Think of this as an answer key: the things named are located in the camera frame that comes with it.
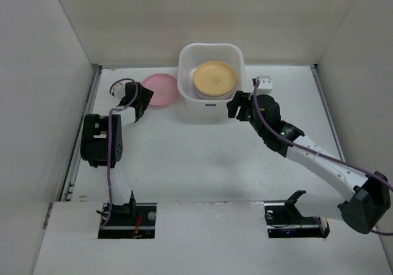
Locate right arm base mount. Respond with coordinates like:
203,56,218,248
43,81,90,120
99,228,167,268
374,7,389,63
264,190,330,239

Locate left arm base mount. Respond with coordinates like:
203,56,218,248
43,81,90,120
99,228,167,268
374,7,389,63
98,203,157,239

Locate white plastic bin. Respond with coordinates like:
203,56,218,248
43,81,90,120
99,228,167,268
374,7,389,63
177,43,246,120

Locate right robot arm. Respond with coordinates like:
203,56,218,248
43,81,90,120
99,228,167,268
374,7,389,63
227,91,392,234

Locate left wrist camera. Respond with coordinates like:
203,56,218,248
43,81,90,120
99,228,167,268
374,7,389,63
110,82,125,100

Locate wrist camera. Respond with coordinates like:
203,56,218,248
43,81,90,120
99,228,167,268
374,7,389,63
110,82,125,100
252,76,273,95

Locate yellow plate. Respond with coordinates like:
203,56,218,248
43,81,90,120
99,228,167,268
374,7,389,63
194,88,234,97
193,61,238,95

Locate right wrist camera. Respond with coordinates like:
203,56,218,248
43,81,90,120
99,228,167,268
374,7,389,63
252,76,273,95

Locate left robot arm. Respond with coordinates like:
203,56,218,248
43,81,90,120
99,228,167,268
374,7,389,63
80,78,154,223

